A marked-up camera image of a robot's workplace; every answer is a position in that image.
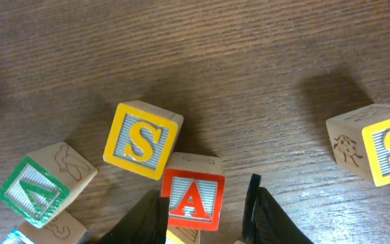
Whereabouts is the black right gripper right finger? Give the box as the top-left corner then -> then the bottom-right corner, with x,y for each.
242,174 -> 313,244

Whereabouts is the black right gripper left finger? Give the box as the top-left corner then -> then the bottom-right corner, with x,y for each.
96,190 -> 170,244

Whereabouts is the red A block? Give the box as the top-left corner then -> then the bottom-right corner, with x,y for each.
161,152 -> 225,231

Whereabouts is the yellow block centre right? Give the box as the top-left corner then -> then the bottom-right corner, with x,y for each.
165,226 -> 200,244

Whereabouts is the blue P block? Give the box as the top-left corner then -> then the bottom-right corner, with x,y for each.
1,211 -> 87,244

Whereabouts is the yellow block near A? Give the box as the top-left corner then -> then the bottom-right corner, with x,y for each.
103,100 -> 184,180

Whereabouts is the green V block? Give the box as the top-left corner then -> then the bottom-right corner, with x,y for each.
0,142 -> 98,228

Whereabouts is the yellow block far right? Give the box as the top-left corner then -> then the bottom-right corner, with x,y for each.
326,104 -> 390,186

